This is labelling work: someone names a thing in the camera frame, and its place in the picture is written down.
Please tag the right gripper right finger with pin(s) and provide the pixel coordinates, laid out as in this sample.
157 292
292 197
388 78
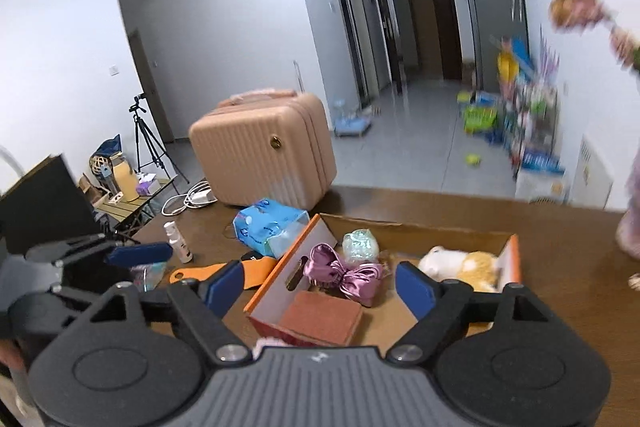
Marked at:
443 310

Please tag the black paper bag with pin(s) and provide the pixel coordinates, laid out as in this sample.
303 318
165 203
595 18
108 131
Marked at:
44 206

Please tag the blue tissue pack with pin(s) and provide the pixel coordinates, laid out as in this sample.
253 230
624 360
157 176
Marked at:
269 228

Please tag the black camera tripod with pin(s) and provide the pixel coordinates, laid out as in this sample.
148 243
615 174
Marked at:
143 135

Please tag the white green mesh ball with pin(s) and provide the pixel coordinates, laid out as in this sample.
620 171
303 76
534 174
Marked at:
360 246

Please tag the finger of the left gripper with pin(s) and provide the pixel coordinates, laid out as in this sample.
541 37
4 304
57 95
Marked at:
71 249
140 254

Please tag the small clear plastic bag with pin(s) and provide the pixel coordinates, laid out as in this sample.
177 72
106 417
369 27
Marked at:
148 277

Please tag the orange scouring sponge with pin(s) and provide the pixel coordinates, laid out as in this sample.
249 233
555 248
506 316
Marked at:
322 319

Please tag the folding table with items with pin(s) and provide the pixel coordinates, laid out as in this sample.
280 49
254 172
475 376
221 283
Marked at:
122 196

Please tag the pink ribbed suitcase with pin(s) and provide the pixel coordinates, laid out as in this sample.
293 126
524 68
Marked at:
266 144

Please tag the white yellow plush toy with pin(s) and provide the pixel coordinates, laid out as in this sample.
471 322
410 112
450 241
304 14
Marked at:
478 269

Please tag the red orange cardboard box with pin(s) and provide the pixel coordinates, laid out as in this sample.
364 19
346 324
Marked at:
388 318

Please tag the pink fuzzy vase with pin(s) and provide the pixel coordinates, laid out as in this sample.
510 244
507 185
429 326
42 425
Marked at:
628 231

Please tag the left hand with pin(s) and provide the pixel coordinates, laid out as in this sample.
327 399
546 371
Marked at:
11 356

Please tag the fallen flower petal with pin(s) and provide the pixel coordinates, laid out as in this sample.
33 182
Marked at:
634 282

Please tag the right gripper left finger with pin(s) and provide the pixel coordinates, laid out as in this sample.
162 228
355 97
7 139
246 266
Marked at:
195 309

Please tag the pink satin scrunchie bow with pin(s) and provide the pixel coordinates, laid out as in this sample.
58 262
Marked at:
360 283

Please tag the dark grey refrigerator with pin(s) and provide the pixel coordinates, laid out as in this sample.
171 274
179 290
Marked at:
492 21

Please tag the white spray bottle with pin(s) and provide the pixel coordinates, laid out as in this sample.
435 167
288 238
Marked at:
177 242

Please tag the cluttered storage rack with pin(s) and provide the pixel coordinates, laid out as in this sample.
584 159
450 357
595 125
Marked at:
521 116

